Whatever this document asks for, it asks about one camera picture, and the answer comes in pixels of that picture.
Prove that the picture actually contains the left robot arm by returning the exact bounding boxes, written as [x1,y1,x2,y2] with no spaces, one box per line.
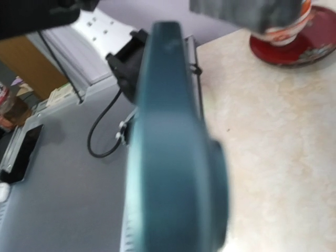
[1,1,148,102]

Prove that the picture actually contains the front aluminium rail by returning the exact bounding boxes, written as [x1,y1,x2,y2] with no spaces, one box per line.
[120,36,204,251]

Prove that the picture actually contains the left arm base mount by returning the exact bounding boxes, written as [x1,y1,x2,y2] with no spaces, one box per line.
[115,108,138,146]

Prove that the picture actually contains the dark red saucer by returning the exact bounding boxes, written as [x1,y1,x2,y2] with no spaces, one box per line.
[249,5,335,67]

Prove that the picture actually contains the white and red bowl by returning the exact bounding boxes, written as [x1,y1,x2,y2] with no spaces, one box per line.
[251,0,312,47]

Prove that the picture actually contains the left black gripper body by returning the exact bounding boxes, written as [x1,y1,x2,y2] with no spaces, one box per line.
[1,0,99,39]

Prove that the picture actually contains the dark teal phone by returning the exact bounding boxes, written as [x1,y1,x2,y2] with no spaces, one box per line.
[125,22,229,251]

